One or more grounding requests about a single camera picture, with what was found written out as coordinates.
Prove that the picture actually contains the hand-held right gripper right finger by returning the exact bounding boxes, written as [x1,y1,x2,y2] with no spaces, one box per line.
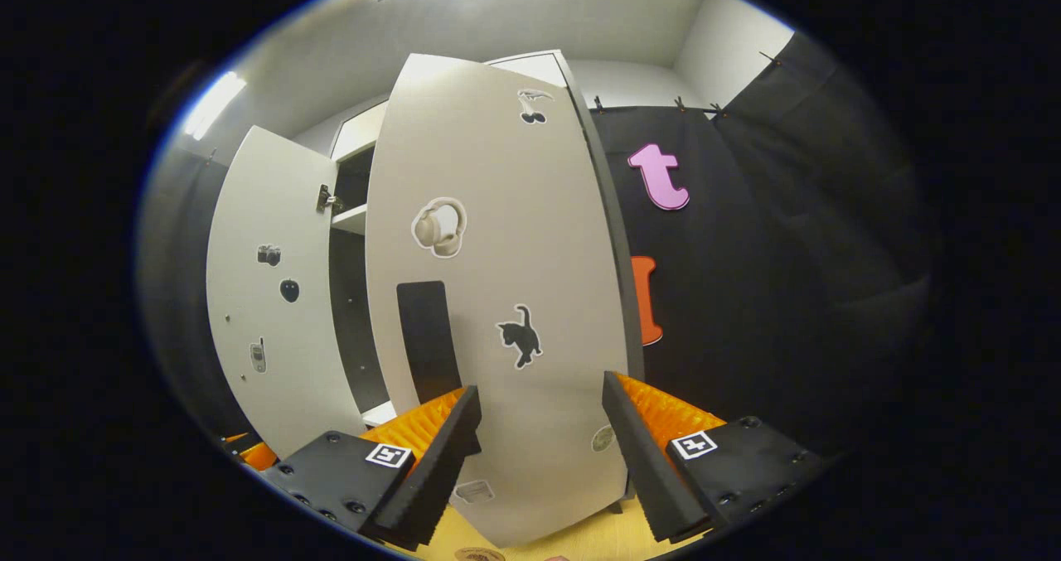
[603,370,838,544]

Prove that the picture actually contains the white cabinet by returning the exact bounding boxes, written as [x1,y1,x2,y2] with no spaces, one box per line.
[329,50,646,429]

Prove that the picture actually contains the black door handle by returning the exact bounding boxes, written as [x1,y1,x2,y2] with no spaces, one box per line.
[396,280,463,406]

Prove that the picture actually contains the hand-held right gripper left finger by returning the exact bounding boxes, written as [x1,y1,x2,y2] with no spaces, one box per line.
[259,383,482,549]

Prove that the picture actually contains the ceiling light panel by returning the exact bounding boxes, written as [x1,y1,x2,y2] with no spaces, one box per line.
[182,70,248,141]

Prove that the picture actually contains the white cabinet door phone sticker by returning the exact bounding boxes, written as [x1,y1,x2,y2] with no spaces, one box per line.
[206,125,366,460]

